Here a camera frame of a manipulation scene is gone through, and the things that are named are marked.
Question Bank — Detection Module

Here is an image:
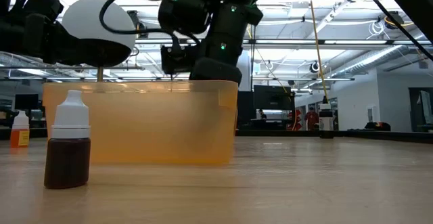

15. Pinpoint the ceiling cord reel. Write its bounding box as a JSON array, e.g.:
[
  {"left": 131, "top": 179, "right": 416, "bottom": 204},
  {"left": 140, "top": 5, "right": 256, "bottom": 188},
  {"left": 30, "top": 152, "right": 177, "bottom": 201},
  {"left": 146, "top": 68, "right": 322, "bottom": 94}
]
[{"left": 384, "top": 11, "right": 415, "bottom": 30}]

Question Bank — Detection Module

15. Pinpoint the yellow cord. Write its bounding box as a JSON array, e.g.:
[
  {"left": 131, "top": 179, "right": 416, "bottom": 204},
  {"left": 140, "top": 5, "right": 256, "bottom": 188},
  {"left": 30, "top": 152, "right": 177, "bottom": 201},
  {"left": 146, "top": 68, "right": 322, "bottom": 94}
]
[{"left": 306, "top": 0, "right": 329, "bottom": 104}]

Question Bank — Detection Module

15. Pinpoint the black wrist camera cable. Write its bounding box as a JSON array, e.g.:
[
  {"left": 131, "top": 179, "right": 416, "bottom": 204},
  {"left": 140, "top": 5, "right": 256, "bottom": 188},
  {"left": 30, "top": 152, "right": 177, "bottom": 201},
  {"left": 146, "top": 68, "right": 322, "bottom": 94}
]
[{"left": 99, "top": 0, "right": 177, "bottom": 49}]

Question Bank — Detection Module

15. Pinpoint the orange translucent plastic bin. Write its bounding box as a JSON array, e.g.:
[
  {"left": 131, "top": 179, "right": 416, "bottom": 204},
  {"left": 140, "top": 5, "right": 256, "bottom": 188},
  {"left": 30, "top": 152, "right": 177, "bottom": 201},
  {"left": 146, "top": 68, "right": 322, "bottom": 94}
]
[{"left": 42, "top": 79, "right": 240, "bottom": 166}]

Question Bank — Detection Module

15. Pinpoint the small brown dropper bottle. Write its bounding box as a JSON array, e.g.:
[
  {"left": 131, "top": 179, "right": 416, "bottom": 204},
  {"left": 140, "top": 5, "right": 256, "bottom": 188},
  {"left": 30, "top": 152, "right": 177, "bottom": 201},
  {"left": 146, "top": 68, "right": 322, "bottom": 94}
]
[{"left": 43, "top": 89, "right": 91, "bottom": 189}]

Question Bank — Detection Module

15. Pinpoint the white globe lamp black base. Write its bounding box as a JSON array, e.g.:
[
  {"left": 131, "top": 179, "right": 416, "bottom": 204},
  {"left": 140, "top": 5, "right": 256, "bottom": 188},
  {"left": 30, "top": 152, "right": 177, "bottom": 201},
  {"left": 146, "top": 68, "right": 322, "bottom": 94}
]
[{"left": 61, "top": 0, "right": 137, "bottom": 83}]

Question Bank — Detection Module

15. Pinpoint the small orange dropper bottle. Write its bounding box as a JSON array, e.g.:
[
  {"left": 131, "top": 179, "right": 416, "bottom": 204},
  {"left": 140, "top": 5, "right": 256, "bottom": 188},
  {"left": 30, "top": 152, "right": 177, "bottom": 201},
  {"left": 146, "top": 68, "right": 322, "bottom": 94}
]
[{"left": 9, "top": 110, "right": 30, "bottom": 149}]

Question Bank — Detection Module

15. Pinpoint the large black food-colouring bottle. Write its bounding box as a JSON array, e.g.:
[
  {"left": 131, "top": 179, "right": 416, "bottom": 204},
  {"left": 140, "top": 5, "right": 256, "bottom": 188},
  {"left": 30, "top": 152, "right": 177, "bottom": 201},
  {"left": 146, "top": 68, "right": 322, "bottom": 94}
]
[{"left": 319, "top": 95, "right": 335, "bottom": 139}]

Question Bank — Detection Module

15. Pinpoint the black monitor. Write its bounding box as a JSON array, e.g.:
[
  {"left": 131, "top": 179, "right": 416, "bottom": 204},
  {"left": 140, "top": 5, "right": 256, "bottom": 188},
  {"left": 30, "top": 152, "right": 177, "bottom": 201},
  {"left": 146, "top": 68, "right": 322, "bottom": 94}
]
[
  {"left": 253, "top": 85, "right": 295, "bottom": 112},
  {"left": 14, "top": 93, "right": 39, "bottom": 110}
]

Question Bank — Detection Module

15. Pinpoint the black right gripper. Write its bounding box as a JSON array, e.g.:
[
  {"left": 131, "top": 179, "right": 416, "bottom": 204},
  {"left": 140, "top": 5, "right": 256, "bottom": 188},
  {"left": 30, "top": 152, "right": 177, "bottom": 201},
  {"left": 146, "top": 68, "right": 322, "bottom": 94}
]
[{"left": 189, "top": 30, "right": 244, "bottom": 85}]

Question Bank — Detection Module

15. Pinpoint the black bag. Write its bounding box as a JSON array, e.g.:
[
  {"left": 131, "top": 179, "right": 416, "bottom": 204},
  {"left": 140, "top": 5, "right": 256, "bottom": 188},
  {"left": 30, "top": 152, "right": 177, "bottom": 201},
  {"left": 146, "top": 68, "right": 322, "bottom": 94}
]
[{"left": 364, "top": 121, "right": 392, "bottom": 132}]

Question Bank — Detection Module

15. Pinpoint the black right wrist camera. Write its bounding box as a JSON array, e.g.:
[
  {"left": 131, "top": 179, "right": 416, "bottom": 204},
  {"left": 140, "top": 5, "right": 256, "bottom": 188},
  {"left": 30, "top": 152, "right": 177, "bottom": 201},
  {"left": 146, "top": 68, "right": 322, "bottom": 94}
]
[{"left": 160, "top": 44, "right": 200, "bottom": 76}]

